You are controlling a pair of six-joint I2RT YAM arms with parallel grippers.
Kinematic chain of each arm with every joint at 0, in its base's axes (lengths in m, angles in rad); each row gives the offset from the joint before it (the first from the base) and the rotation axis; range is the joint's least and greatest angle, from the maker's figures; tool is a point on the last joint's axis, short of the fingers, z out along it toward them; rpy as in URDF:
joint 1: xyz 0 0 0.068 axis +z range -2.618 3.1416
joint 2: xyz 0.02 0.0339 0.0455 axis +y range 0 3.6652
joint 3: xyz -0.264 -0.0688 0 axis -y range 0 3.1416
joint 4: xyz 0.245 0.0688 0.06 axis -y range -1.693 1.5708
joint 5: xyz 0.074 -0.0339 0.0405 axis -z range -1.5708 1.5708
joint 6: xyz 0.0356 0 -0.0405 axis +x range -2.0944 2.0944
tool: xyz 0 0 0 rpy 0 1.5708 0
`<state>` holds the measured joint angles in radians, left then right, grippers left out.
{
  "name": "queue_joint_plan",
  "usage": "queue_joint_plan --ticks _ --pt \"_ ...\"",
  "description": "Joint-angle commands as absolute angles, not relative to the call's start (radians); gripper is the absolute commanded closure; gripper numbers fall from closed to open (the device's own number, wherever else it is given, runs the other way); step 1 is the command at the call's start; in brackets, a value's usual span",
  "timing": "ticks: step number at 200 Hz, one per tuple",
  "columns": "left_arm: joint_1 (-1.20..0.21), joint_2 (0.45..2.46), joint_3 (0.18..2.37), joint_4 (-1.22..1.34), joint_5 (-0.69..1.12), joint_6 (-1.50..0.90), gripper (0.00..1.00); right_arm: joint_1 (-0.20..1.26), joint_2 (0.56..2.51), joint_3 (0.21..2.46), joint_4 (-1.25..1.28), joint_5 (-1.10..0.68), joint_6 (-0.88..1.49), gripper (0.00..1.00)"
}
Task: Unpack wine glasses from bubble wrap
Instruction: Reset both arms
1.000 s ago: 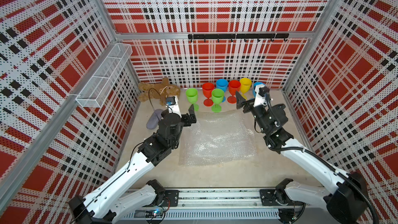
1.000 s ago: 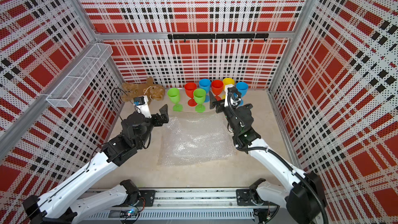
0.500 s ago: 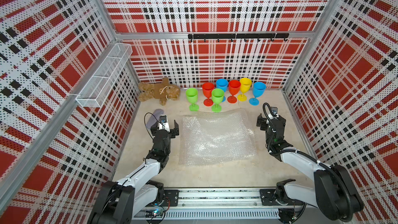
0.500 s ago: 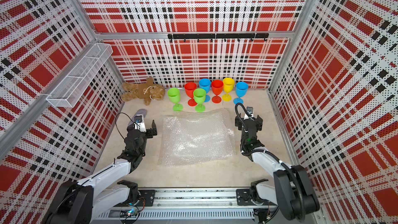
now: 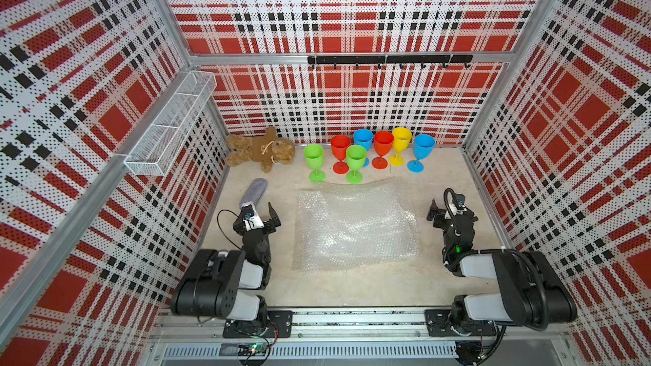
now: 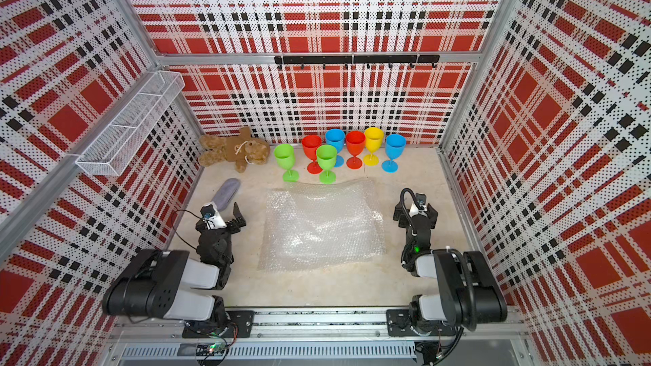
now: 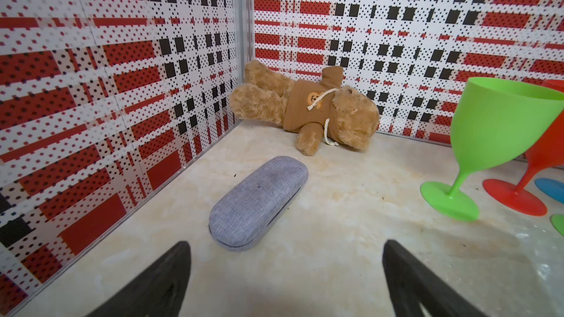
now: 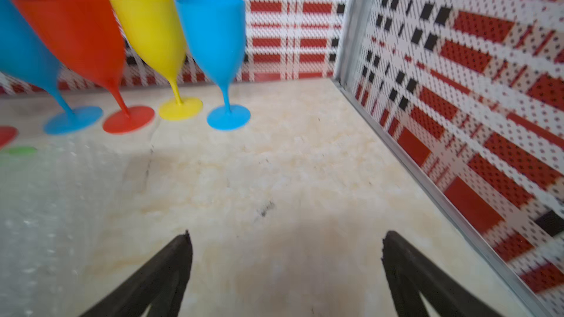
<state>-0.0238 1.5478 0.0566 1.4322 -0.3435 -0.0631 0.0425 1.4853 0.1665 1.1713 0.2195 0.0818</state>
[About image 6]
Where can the pink red glass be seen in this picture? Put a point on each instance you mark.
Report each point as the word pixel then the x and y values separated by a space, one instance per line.
pixel 310 145

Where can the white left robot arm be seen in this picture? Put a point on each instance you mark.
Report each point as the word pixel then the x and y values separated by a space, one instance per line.
pixel 170 285

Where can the green circuit board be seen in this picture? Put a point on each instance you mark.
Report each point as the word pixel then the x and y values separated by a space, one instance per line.
pixel 216 349

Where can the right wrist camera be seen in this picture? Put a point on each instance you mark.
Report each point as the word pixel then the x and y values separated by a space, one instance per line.
pixel 420 202

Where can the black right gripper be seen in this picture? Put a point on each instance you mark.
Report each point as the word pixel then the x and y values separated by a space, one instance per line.
pixel 403 213

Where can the red wine glass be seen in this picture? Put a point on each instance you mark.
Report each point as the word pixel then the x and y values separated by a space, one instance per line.
pixel 355 143

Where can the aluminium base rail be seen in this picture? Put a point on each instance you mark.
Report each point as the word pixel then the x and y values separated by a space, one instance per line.
pixel 276 324

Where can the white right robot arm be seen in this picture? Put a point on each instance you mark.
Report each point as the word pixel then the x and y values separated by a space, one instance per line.
pixel 467 293

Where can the brown teddy bear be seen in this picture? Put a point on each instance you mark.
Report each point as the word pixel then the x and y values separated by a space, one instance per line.
pixel 243 150

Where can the yellow glass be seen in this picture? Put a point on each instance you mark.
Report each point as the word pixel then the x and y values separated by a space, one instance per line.
pixel 374 139

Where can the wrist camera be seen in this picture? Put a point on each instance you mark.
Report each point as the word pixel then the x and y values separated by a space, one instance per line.
pixel 211 217
pixel 420 202

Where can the blue wine glass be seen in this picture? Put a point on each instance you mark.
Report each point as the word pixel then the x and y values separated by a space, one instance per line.
pixel 336 138

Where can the bright green glass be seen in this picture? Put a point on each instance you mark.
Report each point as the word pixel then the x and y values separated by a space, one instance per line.
pixel 285 157

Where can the black wall hook rail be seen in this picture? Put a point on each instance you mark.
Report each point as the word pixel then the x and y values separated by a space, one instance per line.
pixel 303 61

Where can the white wire mesh shelf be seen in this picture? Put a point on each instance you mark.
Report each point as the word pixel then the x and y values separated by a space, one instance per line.
pixel 116 145

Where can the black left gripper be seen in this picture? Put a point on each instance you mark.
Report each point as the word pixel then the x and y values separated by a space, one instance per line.
pixel 240 221

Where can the light blue glass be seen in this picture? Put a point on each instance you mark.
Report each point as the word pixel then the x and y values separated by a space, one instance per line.
pixel 395 145

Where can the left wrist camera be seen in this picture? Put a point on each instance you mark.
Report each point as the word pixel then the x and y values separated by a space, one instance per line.
pixel 211 217

